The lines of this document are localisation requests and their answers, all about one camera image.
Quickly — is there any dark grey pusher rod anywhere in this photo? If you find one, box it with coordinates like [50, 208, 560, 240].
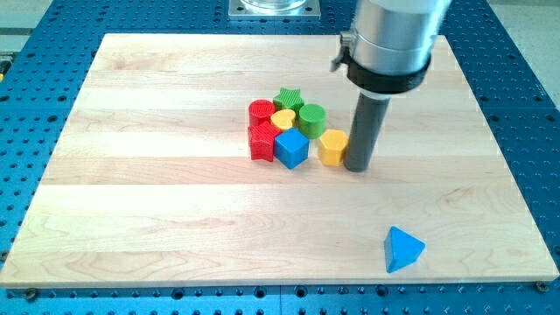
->
[344, 91, 390, 172]

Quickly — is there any green cylinder block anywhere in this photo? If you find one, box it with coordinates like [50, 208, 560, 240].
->
[298, 104, 326, 139]

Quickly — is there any wooden board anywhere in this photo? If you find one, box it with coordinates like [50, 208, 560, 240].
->
[1, 34, 559, 289]

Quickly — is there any green star block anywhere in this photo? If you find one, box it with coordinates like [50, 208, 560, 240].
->
[273, 87, 305, 114]

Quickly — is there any blue cube block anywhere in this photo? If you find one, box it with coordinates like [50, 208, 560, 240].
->
[274, 128, 310, 169]

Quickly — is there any yellow heart block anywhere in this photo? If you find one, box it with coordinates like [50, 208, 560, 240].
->
[270, 109, 296, 131]

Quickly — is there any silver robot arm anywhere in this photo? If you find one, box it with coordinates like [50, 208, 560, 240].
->
[331, 0, 451, 95]

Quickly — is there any red cylinder block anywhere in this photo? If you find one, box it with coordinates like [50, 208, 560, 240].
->
[248, 99, 276, 126]

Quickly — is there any red star block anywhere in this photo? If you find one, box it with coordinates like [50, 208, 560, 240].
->
[248, 121, 282, 162]

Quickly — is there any blue triangle block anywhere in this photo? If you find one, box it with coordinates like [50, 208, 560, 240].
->
[383, 226, 426, 273]

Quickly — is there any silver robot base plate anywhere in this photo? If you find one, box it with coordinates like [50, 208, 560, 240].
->
[227, 0, 321, 21]

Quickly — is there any yellow hexagon block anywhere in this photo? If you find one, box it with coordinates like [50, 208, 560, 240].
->
[318, 129, 348, 166]

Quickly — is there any blue perforated table plate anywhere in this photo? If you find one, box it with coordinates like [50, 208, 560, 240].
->
[1, 1, 559, 314]

